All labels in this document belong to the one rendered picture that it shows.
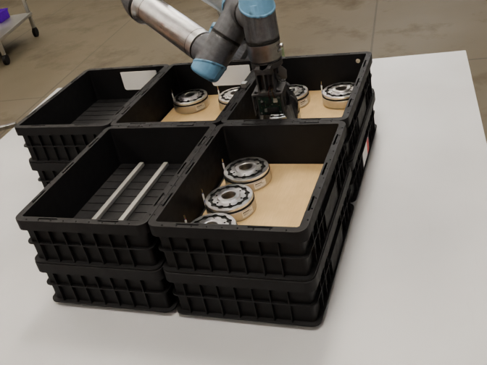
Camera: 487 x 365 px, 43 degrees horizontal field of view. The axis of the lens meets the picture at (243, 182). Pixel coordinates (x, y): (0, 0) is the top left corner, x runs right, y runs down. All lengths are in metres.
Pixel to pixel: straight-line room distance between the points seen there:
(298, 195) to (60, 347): 0.57
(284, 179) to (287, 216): 0.15
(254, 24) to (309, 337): 0.65
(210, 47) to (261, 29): 0.15
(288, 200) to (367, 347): 0.35
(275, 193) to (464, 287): 0.42
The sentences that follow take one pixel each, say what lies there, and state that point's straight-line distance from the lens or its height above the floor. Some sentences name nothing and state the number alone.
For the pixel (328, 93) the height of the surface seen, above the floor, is 0.86.
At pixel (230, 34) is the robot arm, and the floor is 1.11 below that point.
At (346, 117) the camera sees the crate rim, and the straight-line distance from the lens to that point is 1.35.
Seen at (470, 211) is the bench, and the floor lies 0.70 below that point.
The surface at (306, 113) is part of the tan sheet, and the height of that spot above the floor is 0.83.
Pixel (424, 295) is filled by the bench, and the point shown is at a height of 0.70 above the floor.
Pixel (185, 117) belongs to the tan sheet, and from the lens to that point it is 1.75.
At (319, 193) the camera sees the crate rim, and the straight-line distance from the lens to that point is 1.10.
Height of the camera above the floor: 1.53
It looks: 31 degrees down
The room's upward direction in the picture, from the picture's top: 12 degrees counter-clockwise
